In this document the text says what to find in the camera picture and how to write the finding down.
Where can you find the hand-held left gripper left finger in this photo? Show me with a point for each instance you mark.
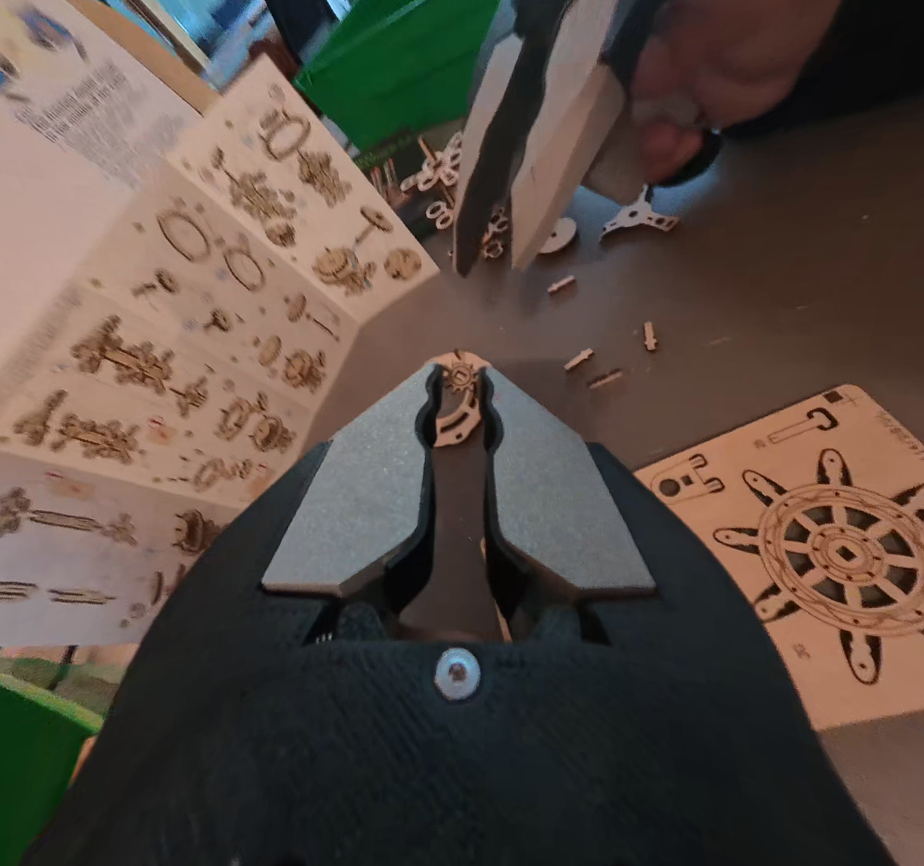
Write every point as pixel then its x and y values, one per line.
pixel 354 490

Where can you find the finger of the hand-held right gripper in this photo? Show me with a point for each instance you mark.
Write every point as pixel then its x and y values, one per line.
pixel 570 115
pixel 491 129

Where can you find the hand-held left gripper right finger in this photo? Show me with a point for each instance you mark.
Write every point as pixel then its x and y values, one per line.
pixel 556 498

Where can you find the round wooden gear assembly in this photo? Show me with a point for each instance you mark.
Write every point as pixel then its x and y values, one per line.
pixel 459 411

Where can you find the small wooden peg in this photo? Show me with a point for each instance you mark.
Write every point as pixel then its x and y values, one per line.
pixel 561 284
pixel 650 336
pixel 578 360
pixel 605 379

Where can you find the person's right forearm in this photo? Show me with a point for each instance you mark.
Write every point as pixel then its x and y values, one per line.
pixel 881 28

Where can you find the wooden looped tower model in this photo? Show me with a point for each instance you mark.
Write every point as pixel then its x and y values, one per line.
pixel 437 173

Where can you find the person's right hand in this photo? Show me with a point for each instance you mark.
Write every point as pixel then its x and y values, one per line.
pixel 751 21

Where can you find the small dark cardboard box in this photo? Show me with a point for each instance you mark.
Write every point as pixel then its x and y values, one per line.
pixel 390 173

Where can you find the green plastic bin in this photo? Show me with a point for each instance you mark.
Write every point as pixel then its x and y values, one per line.
pixel 36 758
pixel 404 50

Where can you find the three-armed wooden part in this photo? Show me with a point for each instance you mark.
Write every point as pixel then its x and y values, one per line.
pixel 635 217

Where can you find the round wooden disc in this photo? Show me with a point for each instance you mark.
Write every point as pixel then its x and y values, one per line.
pixel 561 238

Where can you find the folded assembly instruction sheet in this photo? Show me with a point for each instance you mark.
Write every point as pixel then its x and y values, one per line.
pixel 216 317

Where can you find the wooden sheet with wheel cutouts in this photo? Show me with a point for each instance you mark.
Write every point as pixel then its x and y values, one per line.
pixel 787 505

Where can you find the plywood board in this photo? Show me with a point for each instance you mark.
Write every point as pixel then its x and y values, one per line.
pixel 144 57

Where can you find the white printed task sheet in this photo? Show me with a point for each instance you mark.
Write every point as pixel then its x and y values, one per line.
pixel 65 180

